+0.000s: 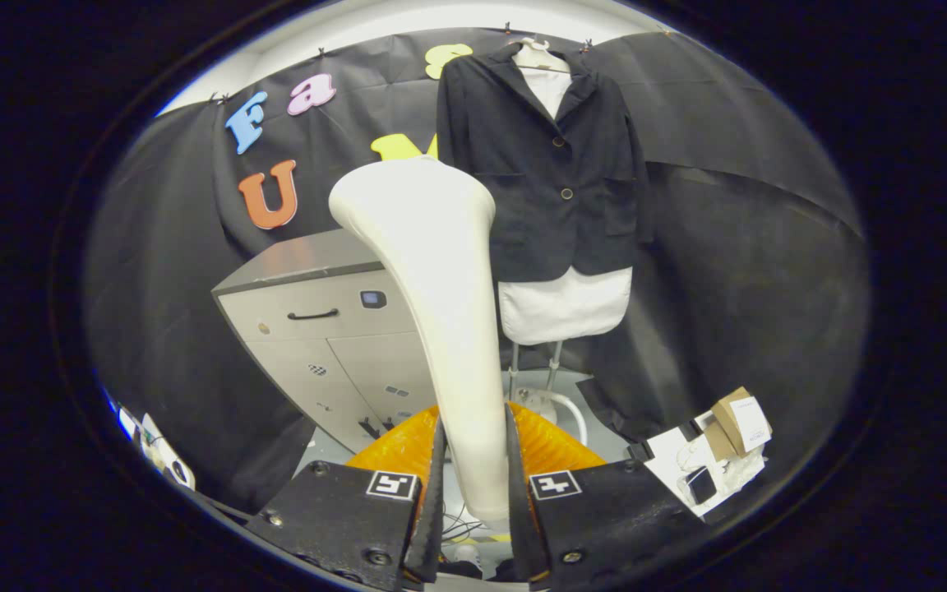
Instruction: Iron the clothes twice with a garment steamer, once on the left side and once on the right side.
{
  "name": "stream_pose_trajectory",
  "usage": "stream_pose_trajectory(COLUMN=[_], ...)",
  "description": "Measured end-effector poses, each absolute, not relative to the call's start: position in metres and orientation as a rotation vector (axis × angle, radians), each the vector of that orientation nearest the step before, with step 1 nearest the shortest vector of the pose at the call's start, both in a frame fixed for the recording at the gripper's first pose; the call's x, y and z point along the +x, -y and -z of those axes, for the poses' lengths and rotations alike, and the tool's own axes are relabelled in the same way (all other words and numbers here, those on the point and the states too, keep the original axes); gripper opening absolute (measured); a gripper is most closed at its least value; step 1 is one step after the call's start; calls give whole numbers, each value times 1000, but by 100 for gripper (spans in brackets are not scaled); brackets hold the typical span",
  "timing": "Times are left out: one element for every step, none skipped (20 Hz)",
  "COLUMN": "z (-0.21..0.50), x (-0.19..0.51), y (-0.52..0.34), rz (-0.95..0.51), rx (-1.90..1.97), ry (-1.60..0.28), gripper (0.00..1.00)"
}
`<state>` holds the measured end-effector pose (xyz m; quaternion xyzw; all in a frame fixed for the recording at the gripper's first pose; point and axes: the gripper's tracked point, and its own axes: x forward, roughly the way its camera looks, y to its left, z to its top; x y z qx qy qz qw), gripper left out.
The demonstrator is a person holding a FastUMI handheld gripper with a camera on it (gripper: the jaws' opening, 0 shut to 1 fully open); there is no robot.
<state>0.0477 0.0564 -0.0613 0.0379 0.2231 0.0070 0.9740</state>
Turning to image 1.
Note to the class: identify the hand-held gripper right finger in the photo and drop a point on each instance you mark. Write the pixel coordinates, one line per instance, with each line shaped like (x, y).
(520, 526)

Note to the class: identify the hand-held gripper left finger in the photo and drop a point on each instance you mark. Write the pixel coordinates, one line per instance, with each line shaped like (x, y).
(432, 526)

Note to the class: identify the white garment steamer head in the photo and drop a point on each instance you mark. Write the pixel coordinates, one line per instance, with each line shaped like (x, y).
(441, 288)

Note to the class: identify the black blazer jacket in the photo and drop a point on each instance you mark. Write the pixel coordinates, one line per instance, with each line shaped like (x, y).
(556, 222)

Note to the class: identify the white steamer stand base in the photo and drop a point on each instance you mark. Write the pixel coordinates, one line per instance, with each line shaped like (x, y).
(533, 397)

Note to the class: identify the white clothes hanger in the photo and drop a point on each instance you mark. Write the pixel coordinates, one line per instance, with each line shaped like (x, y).
(538, 57)

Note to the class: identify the white foam tray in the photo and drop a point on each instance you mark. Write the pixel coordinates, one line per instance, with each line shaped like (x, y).
(675, 452)

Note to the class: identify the small black device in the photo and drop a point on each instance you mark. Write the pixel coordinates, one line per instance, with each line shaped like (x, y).
(699, 485)

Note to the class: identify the grey cabinet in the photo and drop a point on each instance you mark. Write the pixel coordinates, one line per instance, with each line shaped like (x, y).
(309, 345)

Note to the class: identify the cardboard box with white label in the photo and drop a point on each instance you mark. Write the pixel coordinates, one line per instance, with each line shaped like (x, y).
(728, 411)

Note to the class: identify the black backdrop cloth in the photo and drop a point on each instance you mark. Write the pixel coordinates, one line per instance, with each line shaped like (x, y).
(769, 288)

